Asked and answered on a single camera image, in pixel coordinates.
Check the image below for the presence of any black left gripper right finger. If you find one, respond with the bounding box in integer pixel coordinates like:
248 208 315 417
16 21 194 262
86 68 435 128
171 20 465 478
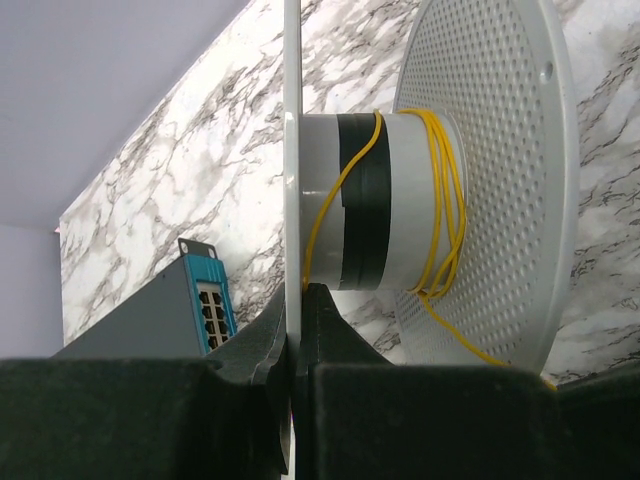
294 284 639 479

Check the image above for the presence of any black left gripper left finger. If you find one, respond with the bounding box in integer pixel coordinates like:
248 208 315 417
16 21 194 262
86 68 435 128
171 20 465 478
1 290 290 479

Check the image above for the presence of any dark grey flat box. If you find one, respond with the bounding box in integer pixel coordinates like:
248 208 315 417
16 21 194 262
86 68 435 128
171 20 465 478
54 238 237 359

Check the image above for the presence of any white perforated cable spool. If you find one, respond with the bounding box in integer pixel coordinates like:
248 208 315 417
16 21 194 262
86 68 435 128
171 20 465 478
282 0 581 476

